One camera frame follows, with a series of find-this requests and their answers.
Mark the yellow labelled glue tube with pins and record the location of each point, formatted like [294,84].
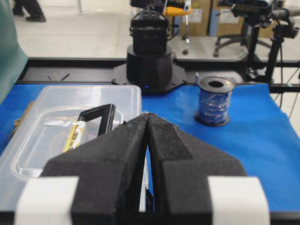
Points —
[75,137]

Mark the blue wire spool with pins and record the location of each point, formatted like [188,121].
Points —
[214,101]

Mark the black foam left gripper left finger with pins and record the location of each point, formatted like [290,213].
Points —
[110,172]

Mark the blue table mat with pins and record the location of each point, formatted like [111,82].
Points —
[259,134]

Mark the clear plastic tool box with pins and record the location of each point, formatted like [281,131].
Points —
[36,120]

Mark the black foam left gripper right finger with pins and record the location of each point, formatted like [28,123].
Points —
[181,165]

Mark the person legs in background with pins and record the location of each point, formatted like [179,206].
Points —
[32,7]

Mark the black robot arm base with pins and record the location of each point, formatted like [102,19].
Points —
[149,63]

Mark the black camera stand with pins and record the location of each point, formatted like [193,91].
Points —
[285,28]

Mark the black office chair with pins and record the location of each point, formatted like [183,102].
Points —
[227,28]

